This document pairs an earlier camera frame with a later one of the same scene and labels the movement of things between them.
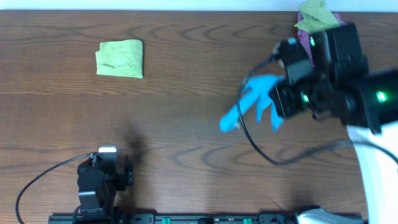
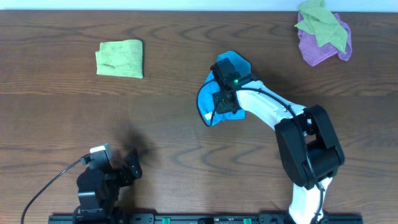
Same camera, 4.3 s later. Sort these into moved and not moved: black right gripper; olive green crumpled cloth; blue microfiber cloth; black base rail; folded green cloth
Moved: blue microfiber cloth; black right gripper
Not moved: olive green crumpled cloth; black base rail; folded green cloth
